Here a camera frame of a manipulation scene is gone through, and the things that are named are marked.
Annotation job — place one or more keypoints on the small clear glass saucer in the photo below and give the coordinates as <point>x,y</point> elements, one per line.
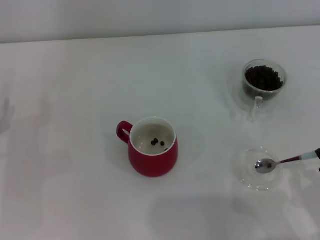
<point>246,175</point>

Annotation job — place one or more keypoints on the red ceramic mug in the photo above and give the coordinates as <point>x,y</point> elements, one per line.
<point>152,165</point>

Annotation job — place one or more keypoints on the pile of coffee beans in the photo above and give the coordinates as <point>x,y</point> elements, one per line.
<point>263,78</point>

